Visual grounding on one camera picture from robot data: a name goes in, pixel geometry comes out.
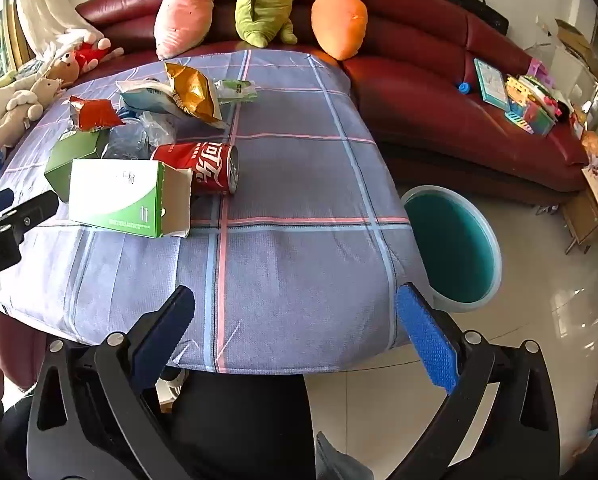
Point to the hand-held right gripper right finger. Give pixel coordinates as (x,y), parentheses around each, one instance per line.
(429,340)

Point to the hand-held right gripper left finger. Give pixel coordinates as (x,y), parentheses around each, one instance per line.
(161,335)

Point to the white green carton box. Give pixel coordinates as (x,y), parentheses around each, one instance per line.
(119,195)

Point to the blue plastic bin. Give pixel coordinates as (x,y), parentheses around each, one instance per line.
(454,245)

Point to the white blue packet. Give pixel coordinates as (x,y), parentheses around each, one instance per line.
(144,97)

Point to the red soda can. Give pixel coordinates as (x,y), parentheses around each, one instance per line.
(199,165)

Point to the yellow orange snack packet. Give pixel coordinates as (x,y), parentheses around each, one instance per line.
(194,92)

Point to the white shoe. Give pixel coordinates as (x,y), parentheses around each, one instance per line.
(171,390)

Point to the small green box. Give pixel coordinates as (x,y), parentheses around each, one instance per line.
(71,152)

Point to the cream bunny plush toy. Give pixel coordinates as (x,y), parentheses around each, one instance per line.
(14,105)

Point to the red snack packet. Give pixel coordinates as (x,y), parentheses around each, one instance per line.
(96,115)

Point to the clear plastic bottle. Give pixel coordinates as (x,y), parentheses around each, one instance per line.
(126,142)

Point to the person's legs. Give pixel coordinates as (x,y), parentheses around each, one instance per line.
(244,425)

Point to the grey cloth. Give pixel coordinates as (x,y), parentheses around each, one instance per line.
(341,460)

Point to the brown teddy bear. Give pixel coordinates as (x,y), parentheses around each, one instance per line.
(64,67)

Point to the clear plastic bag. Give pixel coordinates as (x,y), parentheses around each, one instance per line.
(159,127)

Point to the blue plaid tablecloth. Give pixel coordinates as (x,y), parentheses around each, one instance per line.
(289,210)

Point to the wooden cabinet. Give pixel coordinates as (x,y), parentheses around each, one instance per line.
(586,215)

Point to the white blanket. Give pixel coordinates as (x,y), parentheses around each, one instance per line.
(49,5)

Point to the dark red leather sofa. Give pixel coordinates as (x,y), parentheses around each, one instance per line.
(429,110)

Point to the green white wrapper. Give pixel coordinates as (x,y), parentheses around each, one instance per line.
(236,89)

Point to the small blue toy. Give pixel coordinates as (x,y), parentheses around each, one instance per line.
(464,88)

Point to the pink radish plush toy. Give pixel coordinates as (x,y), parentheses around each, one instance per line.
(184,10)

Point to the pile of colourful toys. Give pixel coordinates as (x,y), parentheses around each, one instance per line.
(536,102)

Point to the blue picture book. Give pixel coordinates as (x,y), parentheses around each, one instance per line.
(491,82)

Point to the green dinosaur plush toy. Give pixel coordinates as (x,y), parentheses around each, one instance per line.
(264,5)

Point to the cardboard boxes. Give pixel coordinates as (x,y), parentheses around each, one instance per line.
(571,47)

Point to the orange carrot plush toy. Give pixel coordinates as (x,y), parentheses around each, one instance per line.
(339,20)

